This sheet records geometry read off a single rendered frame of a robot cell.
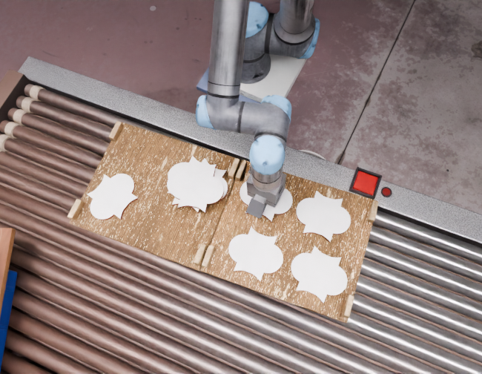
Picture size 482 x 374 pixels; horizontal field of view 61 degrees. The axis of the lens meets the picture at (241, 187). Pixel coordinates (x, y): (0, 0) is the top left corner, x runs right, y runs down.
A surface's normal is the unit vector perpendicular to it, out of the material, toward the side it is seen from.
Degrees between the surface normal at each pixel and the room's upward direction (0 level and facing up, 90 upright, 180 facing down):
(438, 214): 0
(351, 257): 0
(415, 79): 0
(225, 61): 44
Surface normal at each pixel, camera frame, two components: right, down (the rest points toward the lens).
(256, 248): -0.05, -0.34
